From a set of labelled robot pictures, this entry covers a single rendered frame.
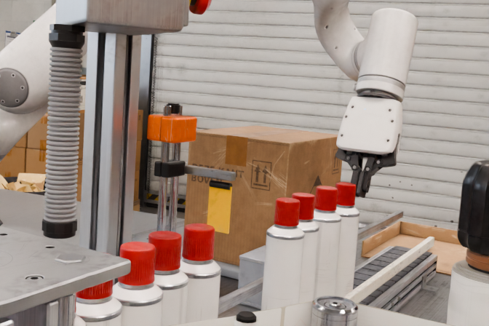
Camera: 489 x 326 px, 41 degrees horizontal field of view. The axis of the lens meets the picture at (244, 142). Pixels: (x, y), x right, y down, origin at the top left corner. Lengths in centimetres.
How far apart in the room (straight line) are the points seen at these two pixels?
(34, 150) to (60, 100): 397
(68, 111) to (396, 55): 66
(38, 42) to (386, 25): 61
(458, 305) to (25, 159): 416
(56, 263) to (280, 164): 97
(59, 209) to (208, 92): 492
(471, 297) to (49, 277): 47
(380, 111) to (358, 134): 5
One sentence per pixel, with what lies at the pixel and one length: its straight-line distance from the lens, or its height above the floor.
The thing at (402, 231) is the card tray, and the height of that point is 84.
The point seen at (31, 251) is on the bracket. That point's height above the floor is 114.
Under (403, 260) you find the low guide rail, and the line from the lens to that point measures 131.
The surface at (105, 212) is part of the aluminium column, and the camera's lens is 78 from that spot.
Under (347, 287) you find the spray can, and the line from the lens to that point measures 108.
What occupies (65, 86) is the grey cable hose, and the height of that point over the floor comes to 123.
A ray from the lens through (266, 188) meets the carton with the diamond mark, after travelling 132.
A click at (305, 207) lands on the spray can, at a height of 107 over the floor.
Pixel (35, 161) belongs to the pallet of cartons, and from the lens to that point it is 463.
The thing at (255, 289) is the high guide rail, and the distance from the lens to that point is 92.
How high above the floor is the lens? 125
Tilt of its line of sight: 6 degrees down
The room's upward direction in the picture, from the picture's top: 4 degrees clockwise
